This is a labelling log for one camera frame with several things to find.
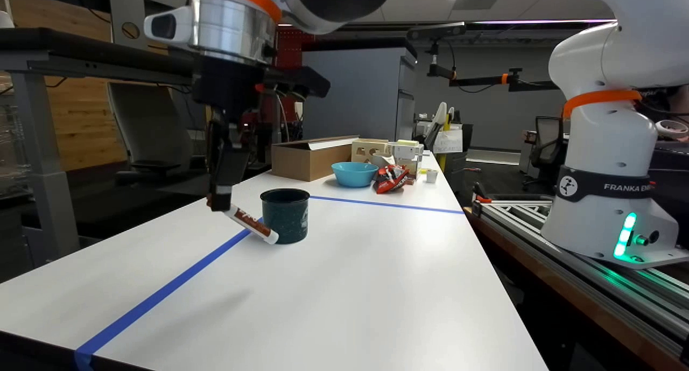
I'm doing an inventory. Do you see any white marker with brown label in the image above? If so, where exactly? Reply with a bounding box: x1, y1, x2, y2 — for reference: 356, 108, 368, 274
207, 195, 280, 246

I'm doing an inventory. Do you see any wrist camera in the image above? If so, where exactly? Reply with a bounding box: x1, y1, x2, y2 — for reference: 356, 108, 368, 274
255, 64, 332, 100

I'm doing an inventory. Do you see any white paper sign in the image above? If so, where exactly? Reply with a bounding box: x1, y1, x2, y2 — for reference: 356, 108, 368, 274
433, 128, 464, 156

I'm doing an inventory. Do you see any open cardboard box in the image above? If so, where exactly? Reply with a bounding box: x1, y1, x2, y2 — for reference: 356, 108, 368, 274
270, 135, 360, 183

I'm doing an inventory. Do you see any short blue tape strip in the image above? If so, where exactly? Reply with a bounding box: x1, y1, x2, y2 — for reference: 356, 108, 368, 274
309, 195, 465, 215

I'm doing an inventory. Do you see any dark green speckled mug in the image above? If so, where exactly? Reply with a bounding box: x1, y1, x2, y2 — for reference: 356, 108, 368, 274
260, 188, 311, 245

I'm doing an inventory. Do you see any red snack packet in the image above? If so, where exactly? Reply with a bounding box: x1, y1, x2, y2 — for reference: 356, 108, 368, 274
372, 164, 412, 195

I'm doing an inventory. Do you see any black office chair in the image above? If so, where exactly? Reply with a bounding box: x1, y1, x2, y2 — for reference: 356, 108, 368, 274
521, 116, 567, 192

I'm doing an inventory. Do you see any red pegboard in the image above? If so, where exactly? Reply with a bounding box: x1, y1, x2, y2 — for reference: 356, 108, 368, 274
273, 29, 316, 125

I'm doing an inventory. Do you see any blue bowl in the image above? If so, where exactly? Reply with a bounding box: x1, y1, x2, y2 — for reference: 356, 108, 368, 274
331, 162, 379, 188

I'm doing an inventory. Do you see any wooden shape sorter box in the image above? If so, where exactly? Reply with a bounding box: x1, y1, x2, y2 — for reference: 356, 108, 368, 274
351, 138, 390, 165

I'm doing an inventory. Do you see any grey standing desk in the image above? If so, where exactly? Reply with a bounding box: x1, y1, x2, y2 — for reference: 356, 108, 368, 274
0, 27, 195, 265

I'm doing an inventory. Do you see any grey chair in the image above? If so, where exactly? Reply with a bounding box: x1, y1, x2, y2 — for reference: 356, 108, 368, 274
106, 81, 195, 186

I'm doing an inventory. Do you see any camera on mount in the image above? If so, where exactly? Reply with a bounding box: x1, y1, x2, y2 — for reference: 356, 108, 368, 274
406, 22, 561, 94

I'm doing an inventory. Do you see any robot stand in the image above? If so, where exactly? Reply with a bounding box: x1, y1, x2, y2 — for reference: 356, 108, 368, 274
465, 198, 689, 371

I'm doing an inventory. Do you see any white ring controller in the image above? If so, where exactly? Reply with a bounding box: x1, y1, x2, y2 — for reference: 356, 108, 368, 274
655, 119, 689, 141

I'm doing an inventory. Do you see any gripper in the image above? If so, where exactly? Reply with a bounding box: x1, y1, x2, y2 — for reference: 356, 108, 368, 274
191, 54, 270, 211

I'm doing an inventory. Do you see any grey cabinet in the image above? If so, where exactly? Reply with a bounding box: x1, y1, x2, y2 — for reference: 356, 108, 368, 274
301, 37, 418, 143

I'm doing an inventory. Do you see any long blue tape strip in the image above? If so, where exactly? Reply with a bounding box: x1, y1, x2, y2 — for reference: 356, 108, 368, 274
74, 218, 265, 371

